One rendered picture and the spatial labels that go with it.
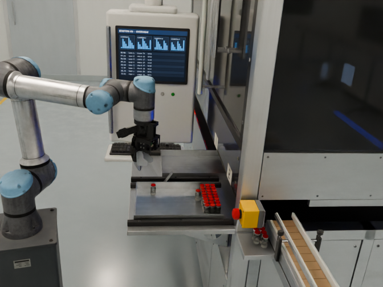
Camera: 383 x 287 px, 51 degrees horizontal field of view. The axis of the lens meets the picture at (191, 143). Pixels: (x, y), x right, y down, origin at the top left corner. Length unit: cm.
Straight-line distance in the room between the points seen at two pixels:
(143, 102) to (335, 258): 97
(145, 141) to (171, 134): 96
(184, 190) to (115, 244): 125
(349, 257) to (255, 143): 66
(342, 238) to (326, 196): 21
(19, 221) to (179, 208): 61
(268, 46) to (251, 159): 38
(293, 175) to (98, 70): 580
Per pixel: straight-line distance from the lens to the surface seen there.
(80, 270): 272
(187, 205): 164
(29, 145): 166
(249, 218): 138
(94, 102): 129
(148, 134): 144
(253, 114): 131
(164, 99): 231
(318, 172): 148
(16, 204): 162
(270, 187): 145
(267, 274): 168
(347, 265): 178
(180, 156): 205
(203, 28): 200
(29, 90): 141
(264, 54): 127
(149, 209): 161
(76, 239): 297
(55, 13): 694
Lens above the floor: 175
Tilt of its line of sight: 23 degrees down
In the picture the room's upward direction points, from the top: 3 degrees clockwise
